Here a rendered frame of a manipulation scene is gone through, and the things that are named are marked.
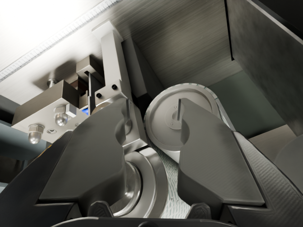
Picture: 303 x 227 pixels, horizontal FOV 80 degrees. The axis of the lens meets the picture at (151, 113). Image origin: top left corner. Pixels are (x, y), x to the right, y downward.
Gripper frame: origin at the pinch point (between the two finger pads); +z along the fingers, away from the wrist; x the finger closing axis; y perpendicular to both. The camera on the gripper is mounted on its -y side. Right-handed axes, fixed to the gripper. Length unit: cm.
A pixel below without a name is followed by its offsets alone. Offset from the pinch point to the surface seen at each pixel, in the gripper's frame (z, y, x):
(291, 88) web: 21.0, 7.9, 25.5
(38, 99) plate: 27.5, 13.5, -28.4
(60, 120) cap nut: 21.4, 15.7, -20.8
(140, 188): 4.8, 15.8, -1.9
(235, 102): 44, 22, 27
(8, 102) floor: 133, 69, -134
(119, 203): 3.0, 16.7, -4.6
